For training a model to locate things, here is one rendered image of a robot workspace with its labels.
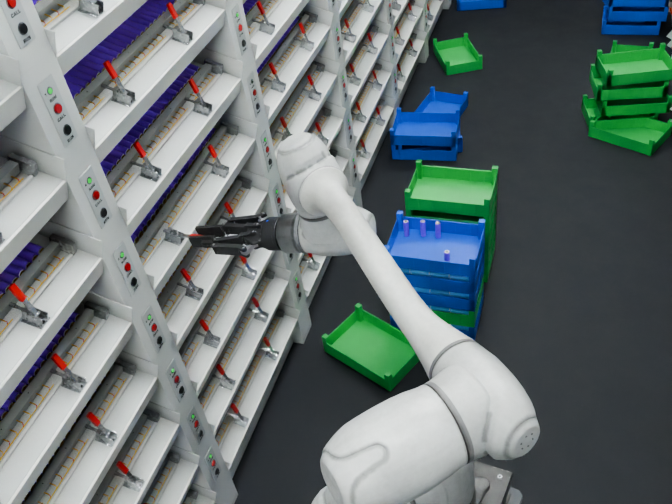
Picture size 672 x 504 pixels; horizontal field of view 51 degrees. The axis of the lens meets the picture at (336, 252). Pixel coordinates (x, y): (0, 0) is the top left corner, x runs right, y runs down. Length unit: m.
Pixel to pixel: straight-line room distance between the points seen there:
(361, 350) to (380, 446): 1.54
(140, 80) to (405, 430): 0.94
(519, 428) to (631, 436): 1.35
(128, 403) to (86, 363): 0.19
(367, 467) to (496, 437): 0.19
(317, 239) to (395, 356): 1.12
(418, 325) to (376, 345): 1.35
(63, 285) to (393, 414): 0.69
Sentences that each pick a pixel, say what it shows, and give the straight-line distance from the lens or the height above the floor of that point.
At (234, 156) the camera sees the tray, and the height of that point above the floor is 0.89.
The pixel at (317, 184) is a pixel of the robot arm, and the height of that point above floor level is 1.16.
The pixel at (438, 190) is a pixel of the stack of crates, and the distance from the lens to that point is 2.66.
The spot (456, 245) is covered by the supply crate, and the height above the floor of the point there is 0.32.
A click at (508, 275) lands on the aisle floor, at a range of 2.79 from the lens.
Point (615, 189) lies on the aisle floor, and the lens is 3.24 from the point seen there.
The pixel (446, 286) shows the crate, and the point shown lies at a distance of 2.37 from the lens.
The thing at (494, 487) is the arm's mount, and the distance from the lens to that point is 1.88.
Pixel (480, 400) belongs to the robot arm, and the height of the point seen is 1.09.
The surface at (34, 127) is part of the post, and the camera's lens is 1.32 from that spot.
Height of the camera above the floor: 1.95
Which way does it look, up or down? 42 degrees down
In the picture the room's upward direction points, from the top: 9 degrees counter-clockwise
